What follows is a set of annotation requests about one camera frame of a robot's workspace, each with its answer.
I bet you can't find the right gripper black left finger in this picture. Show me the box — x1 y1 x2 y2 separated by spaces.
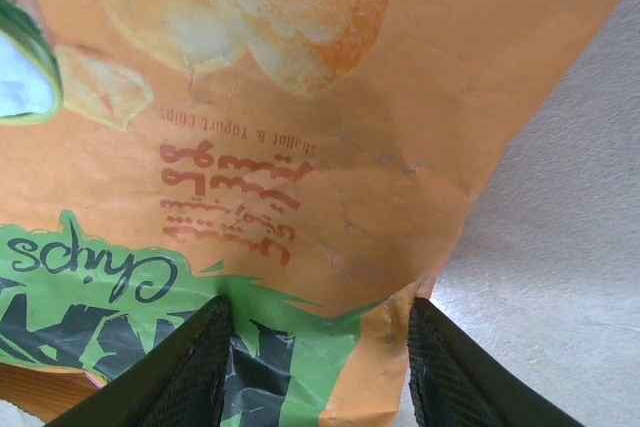
47 295 234 427

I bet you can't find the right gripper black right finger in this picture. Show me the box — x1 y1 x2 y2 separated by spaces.
406 296 589 427

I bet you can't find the orange chips bag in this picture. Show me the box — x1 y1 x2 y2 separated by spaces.
0 0 640 427

